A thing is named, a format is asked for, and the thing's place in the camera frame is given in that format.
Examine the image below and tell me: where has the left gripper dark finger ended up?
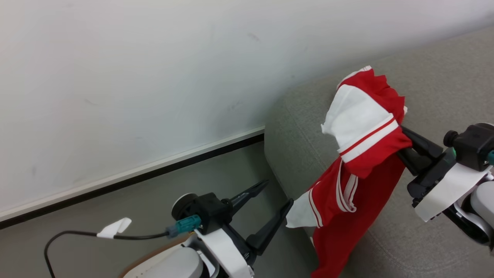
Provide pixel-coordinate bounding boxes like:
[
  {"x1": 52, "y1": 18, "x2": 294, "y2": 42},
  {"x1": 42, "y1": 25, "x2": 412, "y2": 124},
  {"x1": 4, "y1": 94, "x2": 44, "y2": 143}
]
[
  {"x1": 246, "y1": 199, "x2": 294, "y2": 256},
  {"x1": 230, "y1": 179, "x2": 270, "y2": 212}
]

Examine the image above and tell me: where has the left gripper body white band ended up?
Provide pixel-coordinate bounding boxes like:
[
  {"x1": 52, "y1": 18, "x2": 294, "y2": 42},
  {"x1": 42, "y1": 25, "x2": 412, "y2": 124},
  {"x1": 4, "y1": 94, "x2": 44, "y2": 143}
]
[{"x1": 195, "y1": 223, "x2": 258, "y2": 278}]

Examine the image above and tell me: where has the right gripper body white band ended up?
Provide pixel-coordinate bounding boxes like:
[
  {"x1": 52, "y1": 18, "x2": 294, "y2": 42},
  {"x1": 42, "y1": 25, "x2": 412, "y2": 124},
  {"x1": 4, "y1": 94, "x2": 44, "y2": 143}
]
[{"x1": 407, "y1": 148, "x2": 494, "y2": 223}]

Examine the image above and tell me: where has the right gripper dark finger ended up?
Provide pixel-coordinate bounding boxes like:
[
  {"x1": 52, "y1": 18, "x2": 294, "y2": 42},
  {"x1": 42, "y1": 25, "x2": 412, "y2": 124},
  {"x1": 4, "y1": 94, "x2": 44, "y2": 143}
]
[
  {"x1": 396, "y1": 149, "x2": 433, "y2": 177},
  {"x1": 401, "y1": 126, "x2": 444, "y2": 159}
]

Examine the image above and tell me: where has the red and white garment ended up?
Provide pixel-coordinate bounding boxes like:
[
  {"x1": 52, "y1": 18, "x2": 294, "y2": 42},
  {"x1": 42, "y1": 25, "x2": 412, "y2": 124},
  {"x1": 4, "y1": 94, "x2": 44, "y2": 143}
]
[{"x1": 286, "y1": 66, "x2": 413, "y2": 278}]

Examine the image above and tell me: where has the grey fabric sofa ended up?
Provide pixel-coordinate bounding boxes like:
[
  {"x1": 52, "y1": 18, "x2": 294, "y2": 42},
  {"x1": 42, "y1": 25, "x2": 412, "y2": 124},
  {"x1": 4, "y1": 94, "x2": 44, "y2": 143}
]
[{"x1": 264, "y1": 25, "x2": 494, "y2": 278}]

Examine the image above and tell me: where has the white laundry basket brown rim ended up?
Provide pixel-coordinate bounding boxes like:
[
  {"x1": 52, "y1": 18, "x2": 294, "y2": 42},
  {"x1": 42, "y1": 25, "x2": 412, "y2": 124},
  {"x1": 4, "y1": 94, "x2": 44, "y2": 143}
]
[{"x1": 118, "y1": 237, "x2": 191, "y2": 278}]

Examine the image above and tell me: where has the white and black baseboard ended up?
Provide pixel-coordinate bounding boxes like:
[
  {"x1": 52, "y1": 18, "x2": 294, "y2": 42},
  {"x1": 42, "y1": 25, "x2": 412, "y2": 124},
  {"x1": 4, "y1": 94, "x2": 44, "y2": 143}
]
[{"x1": 0, "y1": 125, "x2": 267, "y2": 231}]

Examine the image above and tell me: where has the black cable teal connector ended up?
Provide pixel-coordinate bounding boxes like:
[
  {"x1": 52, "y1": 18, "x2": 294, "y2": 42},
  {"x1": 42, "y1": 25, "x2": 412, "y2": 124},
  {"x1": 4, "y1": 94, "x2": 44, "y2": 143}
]
[{"x1": 44, "y1": 215, "x2": 202, "y2": 278}]

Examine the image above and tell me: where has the white cable tag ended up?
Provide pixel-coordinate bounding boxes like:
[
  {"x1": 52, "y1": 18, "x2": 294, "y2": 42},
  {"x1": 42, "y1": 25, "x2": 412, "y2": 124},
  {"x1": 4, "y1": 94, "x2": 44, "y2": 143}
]
[{"x1": 96, "y1": 217, "x2": 132, "y2": 239}]

